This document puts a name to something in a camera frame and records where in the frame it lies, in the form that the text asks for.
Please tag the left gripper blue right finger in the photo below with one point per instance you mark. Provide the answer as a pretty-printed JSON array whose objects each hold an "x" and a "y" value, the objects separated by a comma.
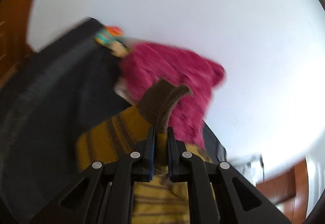
[{"x": 218, "y": 193}]

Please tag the magenta fleece garment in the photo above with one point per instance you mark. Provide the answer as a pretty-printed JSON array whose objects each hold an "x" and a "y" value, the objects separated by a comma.
[{"x": 148, "y": 62}]

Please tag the wooden door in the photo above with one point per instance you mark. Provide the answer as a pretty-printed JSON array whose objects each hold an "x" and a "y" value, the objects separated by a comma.
[{"x": 14, "y": 48}]

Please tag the yellow brown striped sweater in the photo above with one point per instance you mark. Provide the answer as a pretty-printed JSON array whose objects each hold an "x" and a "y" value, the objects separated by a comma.
[{"x": 160, "y": 200}]

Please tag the colourful patterned cloth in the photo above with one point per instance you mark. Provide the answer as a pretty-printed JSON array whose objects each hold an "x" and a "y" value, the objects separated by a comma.
[{"x": 111, "y": 37}]

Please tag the dark storage bag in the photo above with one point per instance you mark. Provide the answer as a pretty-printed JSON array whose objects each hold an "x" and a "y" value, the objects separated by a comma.
[{"x": 69, "y": 87}]

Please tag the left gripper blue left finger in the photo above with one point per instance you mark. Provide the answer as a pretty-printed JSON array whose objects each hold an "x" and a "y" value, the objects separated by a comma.
[{"x": 103, "y": 193}]

